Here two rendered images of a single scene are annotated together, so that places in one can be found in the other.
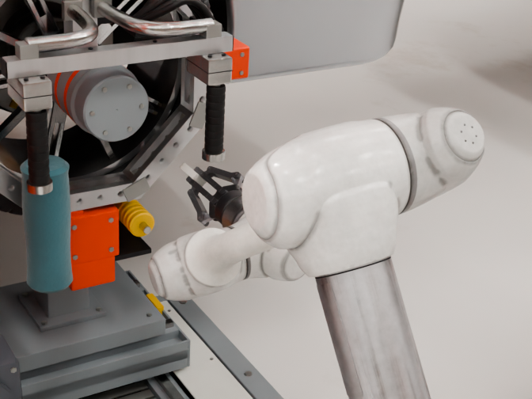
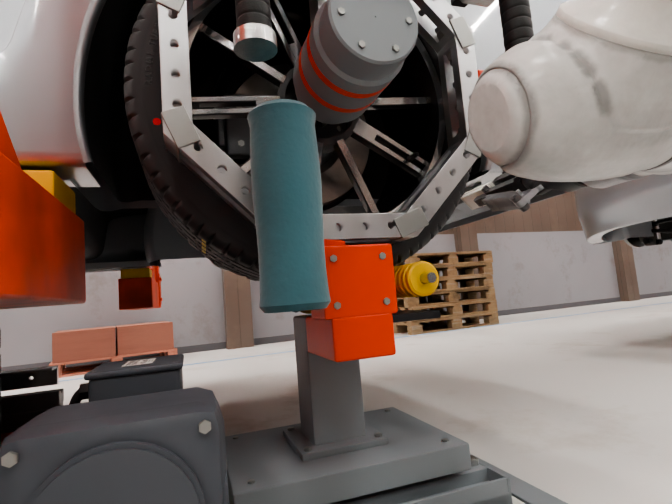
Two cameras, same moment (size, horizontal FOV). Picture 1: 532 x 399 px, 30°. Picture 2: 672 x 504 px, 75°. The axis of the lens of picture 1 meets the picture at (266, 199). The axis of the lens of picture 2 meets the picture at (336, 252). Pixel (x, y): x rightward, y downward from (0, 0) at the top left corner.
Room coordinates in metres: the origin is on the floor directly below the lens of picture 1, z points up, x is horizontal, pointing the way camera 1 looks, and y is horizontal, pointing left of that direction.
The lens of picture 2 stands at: (1.15, 0.23, 0.49)
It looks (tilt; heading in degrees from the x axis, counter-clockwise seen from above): 6 degrees up; 13
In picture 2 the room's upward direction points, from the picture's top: 5 degrees counter-clockwise
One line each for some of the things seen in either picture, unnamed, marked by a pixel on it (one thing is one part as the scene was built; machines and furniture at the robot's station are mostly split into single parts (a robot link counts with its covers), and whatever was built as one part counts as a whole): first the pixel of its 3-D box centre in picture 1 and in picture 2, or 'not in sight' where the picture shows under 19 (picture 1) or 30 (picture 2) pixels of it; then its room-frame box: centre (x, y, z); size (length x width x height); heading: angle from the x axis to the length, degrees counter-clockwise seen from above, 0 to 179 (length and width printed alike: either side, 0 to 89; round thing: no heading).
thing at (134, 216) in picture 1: (119, 201); (391, 282); (1.98, 0.33, 0.51); 0.29 x 0.06 x 0.06; 32
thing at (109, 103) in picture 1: (95, 90); (348, 59); (1.77, 0.34, 0.85); 0.21 x 0.14 x 0.14; 32
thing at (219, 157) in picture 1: (214, 119); (516, 21); (1.72, 0.10, 0.83); 0.04 x 0.04 x 0.16
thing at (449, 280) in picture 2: not in sight; (433, 291); (6.90, 0.33, 0.46); 1.30 x 0.89 x 0.92; 126
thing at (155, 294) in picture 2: not in sight; (140, 278); (3.32, 1.91, 0.69); 0.52 x 0.17 x 0.35; 32
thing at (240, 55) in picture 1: (222, 59); not in sight; (2.00, 0.11, 0.85); 0.09 x 0.08 x 0.07; 122
